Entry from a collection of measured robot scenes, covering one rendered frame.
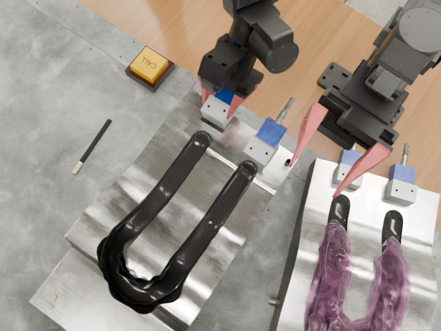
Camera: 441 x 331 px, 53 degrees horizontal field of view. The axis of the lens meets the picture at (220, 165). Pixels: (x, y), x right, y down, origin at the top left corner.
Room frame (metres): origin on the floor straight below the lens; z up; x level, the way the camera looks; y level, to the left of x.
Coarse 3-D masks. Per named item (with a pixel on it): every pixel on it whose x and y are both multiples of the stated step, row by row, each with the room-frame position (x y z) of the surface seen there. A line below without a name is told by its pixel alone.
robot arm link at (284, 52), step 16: (224, 0) 0.44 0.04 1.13; (272, 0) 0.46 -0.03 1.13; (240, 16) 0.43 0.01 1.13; (256, 16) 0.42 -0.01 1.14; (272, 16) 0.42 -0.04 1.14; (256, 32) 0.41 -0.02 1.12; (272, 32) 0.39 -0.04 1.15; (288, 32) 0.39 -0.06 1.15; (256, 48) 0.38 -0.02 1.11; (272, 48) 0.37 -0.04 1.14; (288, 48) 0.38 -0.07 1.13; (272, 64) 0.36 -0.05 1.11; (288, 64) 0.37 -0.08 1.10
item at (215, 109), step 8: (224, 88) 0.40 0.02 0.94; (216, 96) 0.38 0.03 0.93; (224, 96) 0.39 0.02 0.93; (232, 96) 0.39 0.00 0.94; (208, 104) 0.36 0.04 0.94; (216, 104) 0.36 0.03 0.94; (224, 104) 0.36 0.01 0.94; (208, 112) 0.34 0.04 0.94; (216, 112) 0.35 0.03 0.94; (224, 112) 0.35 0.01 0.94; (216, 120) 0.33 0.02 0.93; (224, 120) 0.33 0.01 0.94; (224, 128) 0.34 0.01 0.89
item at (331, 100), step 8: (328, 88) 0.27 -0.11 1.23; (328, 96) 0.26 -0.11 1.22; (336, 96) 0.26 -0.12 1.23; (328, 104) 0.26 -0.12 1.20; (336, 104) 0.25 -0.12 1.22; (344, 104) 0.26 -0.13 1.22; (352, 104) 0.26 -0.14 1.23; (328, 112) 0.26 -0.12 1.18; (336, 112) 0.26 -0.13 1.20; (376, 120) 0.24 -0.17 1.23; (384, 136) 0.23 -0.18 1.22; (392, 136) 0.23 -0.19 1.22; (360, 144) 0.23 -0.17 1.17
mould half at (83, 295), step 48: (192, 96) 0.39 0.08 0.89; (240, 144) 0.31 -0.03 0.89; (144, 192) 0.18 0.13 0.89; (192, 192) 0.20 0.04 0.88; (96, 240) 0.07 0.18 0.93; (144, 240) 0.09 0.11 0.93; (240, 240) 0.13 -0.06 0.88; (48, 288) -0.02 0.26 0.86; (96, 288) 0.00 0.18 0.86; (192, 288) 0.03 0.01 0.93
